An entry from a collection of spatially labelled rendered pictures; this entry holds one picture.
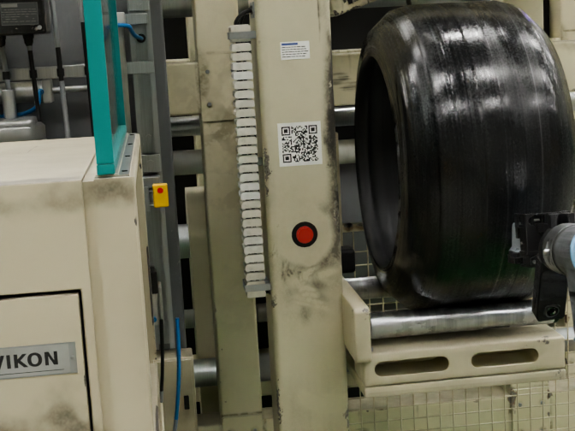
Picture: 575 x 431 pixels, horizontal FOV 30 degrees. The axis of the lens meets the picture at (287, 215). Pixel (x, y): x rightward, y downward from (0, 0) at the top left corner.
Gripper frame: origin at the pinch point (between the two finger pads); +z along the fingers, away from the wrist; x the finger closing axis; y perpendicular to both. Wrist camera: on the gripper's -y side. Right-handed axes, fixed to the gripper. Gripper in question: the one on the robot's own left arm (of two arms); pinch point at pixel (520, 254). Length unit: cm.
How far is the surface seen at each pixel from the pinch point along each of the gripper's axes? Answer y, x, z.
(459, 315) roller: -10.9, 7.4, 12.3
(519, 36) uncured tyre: 35.7, -3.7, 4.3
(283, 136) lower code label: 22.2, 35.5, 15.4
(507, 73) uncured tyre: 29.4, 0.2, -0.1
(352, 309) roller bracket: -8.0, 26.7, 9.5
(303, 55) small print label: 35.7, 31.3, 13.7
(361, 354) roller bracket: -15.5, 25.7, 8.8
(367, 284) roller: -7.3, 18.1, 40.0
